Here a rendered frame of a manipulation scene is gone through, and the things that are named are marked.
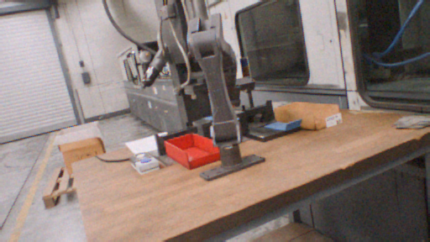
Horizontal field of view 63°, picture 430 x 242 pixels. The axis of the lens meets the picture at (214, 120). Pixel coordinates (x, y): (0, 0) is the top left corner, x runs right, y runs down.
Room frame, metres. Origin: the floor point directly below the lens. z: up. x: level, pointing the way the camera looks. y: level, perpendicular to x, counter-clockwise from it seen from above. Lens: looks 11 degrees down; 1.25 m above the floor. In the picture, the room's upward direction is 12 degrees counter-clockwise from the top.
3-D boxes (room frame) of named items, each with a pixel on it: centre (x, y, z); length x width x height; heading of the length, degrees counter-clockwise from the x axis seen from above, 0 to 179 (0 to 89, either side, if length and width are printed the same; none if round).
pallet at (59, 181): (4.24, 1.62, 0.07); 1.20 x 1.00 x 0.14; 16
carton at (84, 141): (4.52, 1.74, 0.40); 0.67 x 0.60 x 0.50; 15
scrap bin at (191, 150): (1.21, 0.10, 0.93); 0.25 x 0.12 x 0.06; 23
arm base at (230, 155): (1.01, -0.03, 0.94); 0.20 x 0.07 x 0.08; 113
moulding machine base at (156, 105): (7.21, 0.85, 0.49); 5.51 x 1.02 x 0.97; 19
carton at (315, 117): (1.37, -0.36, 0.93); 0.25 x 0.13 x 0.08; 23
